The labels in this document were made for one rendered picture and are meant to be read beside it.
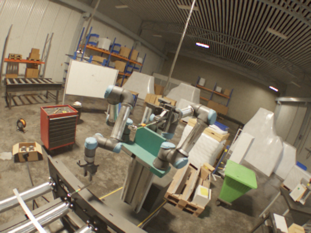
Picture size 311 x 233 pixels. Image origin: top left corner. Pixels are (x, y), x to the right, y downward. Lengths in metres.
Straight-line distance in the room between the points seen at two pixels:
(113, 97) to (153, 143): 0.59
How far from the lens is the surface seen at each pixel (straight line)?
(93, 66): 5.24
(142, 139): 1.43
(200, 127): 1.08
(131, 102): 1.03
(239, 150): 4.06
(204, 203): 2.68
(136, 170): 1.74
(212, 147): 3.78
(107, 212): 1.03
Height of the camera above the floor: 2.03
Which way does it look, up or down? 15 degrees down
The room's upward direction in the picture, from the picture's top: 18 degrees clockwise
